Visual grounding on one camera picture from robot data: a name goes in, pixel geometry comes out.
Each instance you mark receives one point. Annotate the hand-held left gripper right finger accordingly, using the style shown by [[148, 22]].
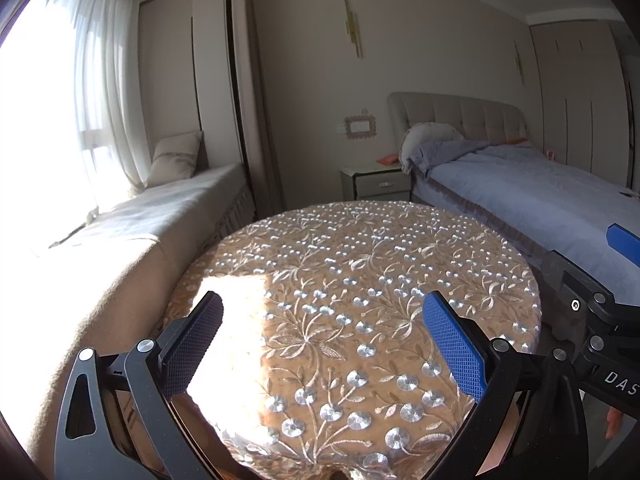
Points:
[[457, 345]]

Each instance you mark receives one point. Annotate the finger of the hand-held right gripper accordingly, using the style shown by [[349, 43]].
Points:
[[624, 241], [565, 290]]

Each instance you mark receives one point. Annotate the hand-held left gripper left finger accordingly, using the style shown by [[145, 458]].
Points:
[[195, 345]]

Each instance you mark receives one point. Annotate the person's right hand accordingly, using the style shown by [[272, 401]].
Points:
[[613, 422]]

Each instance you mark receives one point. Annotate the bed with grey-blue duvet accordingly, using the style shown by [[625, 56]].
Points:
[[530, 200]]

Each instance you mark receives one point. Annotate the small pink item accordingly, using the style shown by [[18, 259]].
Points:
[[551, 154]]

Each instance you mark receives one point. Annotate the embroidered floral tablecloth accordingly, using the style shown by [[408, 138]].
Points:
[[350, 285]]

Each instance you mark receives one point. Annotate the beige window seat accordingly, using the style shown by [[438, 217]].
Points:
[[125, 240]]

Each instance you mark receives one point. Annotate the beige wardrobe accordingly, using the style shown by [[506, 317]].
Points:
[[585, 105]]

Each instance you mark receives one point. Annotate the orange item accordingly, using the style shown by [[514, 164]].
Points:
[[388, 160], [516, 140]]

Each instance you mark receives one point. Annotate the white nightstand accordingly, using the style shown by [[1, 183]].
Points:
[[375, 182]]

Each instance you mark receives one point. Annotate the beige cushion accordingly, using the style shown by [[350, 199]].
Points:
[[175, 157]]

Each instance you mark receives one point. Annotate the beige tufted headboard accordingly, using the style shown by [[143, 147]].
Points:
[[475, 115]]

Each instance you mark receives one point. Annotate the ruffled pillow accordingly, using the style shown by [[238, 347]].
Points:
[[425, 142]]

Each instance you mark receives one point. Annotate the beige drape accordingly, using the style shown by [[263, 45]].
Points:
[[252, 85]]

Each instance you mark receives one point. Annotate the sheer white curtain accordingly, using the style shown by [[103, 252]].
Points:
[[95, 85]]

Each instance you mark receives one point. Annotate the framed wall socket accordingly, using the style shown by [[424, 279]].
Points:
[[360, 126]]

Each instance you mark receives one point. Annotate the gold wall lamp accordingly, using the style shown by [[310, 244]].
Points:
[[354, 30]]

